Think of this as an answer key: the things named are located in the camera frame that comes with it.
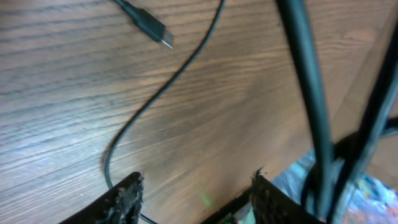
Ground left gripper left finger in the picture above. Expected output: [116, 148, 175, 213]
[61, 172, 144, 224]

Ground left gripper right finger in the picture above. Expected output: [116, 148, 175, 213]
[250, 169, 322, 224]

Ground black usb cables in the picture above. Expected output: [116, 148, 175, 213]
[104, 0, 398, 224]

